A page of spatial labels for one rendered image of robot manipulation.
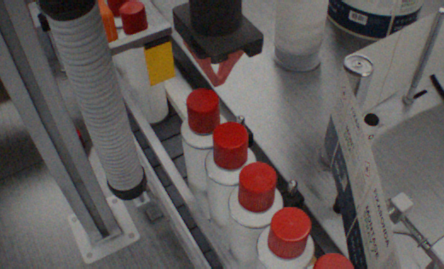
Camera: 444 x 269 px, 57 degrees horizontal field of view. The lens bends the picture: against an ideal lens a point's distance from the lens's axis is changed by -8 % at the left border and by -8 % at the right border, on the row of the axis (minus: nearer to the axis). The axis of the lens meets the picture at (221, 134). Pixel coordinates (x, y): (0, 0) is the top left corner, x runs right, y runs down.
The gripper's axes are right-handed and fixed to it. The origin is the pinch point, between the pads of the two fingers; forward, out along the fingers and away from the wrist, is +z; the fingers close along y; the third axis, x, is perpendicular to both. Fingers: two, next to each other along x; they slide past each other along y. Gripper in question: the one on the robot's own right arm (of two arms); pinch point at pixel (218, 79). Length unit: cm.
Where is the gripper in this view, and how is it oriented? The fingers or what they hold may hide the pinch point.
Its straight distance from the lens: 55.5
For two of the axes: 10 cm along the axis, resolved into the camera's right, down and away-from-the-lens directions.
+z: 0.2, 6.3, 7.8
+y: -4.9, -6.7, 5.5
